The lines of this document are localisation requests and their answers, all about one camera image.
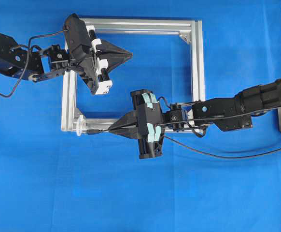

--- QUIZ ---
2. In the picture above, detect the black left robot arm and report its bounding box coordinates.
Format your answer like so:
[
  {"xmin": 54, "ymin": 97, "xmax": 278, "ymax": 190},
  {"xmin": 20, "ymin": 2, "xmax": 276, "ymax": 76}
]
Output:
[{"xmin": 0, "ymin": 14, "xmax": 132, "ymax": 95}]

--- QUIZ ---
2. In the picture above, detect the blue table mat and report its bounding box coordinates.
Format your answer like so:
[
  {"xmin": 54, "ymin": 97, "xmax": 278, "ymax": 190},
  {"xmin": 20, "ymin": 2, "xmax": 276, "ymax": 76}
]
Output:
[{"xmin": 0, "ymin": 0, "xmax": 281, "ymax": 232}]

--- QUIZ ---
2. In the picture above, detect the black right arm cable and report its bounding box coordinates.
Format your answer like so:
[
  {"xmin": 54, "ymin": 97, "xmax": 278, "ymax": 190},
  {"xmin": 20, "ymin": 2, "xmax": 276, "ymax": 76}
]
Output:
[{"xmin": 157, "ymin": 96, "xmax": 208, "ymax": 139}]

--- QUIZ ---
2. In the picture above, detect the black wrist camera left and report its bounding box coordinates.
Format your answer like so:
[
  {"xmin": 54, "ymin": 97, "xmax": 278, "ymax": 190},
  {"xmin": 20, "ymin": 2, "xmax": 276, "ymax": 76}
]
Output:
[{"xmin": 63, "ymin": 13, "xmax": 92, "ymax": 62}]

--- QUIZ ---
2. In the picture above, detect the black wire with plug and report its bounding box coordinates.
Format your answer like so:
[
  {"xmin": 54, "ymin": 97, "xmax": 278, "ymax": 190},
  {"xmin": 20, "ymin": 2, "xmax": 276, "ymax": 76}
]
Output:
[{"xmin": 86, "ymin": 115, "xmax": 281, "ymax": 160}]

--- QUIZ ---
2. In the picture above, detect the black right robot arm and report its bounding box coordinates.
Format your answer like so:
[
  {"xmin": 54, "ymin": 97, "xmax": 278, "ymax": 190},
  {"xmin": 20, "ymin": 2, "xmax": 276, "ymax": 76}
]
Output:
[{"xmin": 108, "ymin": 79, "xmax": 281, "ymax": 159}]

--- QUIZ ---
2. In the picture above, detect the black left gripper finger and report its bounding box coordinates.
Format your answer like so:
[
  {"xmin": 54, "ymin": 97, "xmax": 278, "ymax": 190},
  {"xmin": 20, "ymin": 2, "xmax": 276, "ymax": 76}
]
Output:
[
  {"xmin": 98, "ymin": 39, "xmax": 133, "ymax": 60},
  {"xmin": 101, "ymin": 55, "xmax": 132, "ymax": 73}
]

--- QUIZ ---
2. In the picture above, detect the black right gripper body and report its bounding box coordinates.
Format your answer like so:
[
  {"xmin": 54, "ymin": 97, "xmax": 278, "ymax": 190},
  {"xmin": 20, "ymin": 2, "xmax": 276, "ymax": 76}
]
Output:
[{"xmin": 130, "ymin": 89, "xmax": 165, "ymax": 159}]

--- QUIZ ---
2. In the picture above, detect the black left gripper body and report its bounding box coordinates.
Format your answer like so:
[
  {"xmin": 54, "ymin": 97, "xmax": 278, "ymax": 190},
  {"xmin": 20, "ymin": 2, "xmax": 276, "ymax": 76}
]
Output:
[{"xmin": 69, "ymin": 26, "xmax": 112, "ymax": 95}]

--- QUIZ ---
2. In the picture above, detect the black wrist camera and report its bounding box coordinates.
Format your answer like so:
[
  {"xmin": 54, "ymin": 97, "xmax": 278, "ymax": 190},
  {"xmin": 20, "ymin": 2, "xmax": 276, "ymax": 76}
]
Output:
[
  {"xmin": 136, "ymin": 103, "xmax": 163, "ymax": 135},
  {"xmin": 63, "ymin": 13, "xmax": 92, "ymax": 62}
]

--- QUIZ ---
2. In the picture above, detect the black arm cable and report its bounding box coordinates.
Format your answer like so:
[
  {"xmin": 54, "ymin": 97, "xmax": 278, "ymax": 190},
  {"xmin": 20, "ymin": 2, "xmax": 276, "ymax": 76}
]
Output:
[
  {"xmin": 157, "ymin": 96, "xmax": 208, "ymax": 139},
  {"xmin": 0, "ymin": 29, "xmax": 68, "ymax": 99}
]

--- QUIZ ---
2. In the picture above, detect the silver aluminium extrusion frame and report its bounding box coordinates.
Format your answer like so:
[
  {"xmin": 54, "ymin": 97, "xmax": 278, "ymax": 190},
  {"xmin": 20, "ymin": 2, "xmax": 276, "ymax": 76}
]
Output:
[{"xmin": 61, "ymin": 17, "xmax": 206, "ymax": 133}]

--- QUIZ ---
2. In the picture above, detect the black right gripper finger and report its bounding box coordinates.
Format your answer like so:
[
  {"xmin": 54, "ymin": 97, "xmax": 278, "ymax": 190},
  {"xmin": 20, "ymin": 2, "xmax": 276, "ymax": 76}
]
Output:
[
  {"xmin": 108, "ymin": 111, "xmax": 137, "ymax": 131},
  {"xmin": 108, "ymin": 127, "xmax": 141, "ymax": 140}
]

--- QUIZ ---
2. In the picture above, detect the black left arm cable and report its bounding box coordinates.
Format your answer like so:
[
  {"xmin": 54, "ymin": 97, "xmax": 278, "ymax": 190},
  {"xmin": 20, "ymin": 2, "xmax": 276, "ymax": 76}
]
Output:
[{"xmin": 0, "ymin": 29, "xmax": 68, "ymax": 99}]

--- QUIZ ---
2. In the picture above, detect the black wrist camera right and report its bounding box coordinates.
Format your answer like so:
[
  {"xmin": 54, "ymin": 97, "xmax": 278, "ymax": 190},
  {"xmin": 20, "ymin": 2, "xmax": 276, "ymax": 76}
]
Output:
[{"xmin": 136, "ymin": 103, "xmax": 163, "ymax": 135}]

